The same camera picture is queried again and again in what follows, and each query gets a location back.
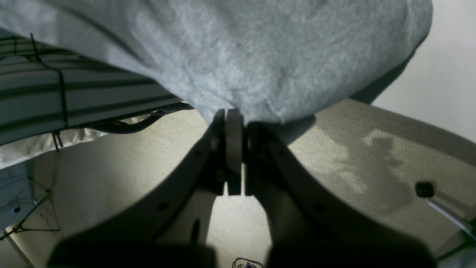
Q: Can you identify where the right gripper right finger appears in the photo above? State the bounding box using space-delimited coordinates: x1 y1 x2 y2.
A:
245 123 436 268

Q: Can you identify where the grey t-shirt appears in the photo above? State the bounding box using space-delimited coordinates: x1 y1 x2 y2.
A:
1 0 433 124

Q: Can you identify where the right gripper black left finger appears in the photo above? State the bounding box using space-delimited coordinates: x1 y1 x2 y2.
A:
47 109 244 268

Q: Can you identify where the black tipped metal rod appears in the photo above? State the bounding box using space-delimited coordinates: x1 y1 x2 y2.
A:
415 181 476 240

